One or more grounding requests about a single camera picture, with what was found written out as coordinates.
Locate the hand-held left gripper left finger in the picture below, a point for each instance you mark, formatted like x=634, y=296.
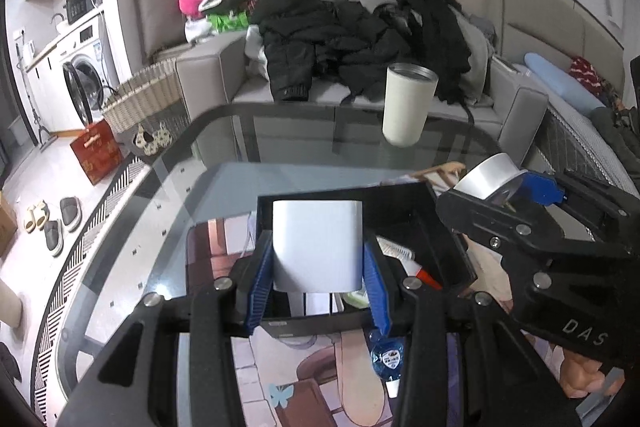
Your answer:
x=260, y=287

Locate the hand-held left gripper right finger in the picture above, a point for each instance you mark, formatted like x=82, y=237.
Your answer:
x=377, y=292

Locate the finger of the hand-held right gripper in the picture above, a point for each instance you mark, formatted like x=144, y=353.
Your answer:
x=465, y=209
x=542, y=189

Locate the glue bottle with orange cap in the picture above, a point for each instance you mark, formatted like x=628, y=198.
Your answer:
x=425, y=275

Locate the black plastic storage box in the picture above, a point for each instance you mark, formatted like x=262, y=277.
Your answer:
x=400, y=217

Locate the person's right hand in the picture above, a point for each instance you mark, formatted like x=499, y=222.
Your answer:
x=577, y=372

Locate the grey quilted mattress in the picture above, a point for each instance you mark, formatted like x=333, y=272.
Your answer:
x=580, y=147

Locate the small blue bottle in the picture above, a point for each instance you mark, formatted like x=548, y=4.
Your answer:
x=387, y=357

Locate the dark green garment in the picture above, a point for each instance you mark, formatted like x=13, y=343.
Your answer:
x=615, y=132

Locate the printed cartoon table mat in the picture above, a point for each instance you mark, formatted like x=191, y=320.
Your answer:
x=320, y=372

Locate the light blue bolster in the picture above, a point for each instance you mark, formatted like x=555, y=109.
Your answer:
x=560, y=82

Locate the white insulated tumbler cup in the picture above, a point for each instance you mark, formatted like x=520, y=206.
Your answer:
x=407, y=107

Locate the red patterned cloth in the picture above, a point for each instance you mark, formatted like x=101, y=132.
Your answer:
x=587, y=74

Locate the grey garment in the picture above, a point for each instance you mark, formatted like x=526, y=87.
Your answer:
x=477, y=52

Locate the grey upholstered headboard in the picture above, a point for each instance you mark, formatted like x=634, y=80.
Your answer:
x=550, y=17

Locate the cow print slipper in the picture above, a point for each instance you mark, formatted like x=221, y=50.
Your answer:
x=162, y=136
x=145, y=143

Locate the black draped garment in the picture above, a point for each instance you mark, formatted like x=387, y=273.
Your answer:
x=430, y=22

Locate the grey slipper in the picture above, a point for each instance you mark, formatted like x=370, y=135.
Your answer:
x=54, y=238
x=71, y=212

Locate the red gift bag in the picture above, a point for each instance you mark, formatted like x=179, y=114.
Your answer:
x=97, y=152

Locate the grey sofa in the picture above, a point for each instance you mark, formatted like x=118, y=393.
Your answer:
x=210, y=72

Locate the wicker basket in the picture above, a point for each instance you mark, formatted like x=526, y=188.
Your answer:
x=145, y=97

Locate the beige slipper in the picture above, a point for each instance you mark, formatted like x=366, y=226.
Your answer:
x=31, y=221
x=42, y=212

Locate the white garment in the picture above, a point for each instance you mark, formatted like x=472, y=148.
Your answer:
x=255, y=52

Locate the black puffer jacket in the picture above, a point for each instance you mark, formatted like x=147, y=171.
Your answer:
x=300, y=37

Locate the beige rounded object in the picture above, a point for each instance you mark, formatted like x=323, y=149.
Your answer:
x=10, y=304

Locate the mop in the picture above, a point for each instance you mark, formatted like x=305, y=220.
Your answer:
x=47, y=139

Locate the cardboard box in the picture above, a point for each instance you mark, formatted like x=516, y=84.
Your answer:
x=6, y=227

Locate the white plastic bag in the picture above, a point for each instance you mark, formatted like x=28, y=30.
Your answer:
x=197, y=31

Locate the white kitchen base cabinet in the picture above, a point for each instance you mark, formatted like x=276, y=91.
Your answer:
x=45, y=92

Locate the white washing machine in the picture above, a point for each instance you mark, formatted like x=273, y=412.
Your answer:
x=85, y=52

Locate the kitchen faucet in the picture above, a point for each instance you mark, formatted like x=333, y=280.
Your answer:
x=57, y=19

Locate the black countertop cooker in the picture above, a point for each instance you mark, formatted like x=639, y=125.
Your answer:
x=82, y=2

